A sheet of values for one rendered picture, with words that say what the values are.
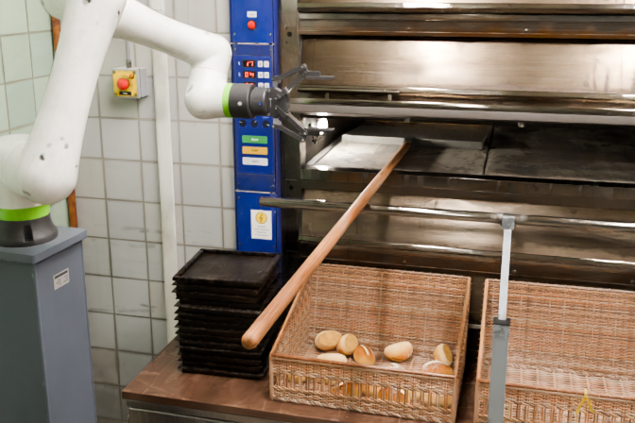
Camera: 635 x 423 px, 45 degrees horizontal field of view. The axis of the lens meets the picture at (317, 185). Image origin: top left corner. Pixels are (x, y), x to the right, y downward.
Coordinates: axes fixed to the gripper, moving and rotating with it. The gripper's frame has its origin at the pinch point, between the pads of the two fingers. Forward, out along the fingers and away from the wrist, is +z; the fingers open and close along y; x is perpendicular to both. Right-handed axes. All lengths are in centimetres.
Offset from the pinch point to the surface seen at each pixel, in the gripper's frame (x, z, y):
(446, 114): -40.6, 25.8, 8.2
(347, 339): -38, -4, 84
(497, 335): 5, 45, 57
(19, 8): -34, -114, -23
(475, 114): -41, 34, 8
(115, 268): -53, -97, 74
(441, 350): -37, 28, 84
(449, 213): -17.9, 29.9, 32.3
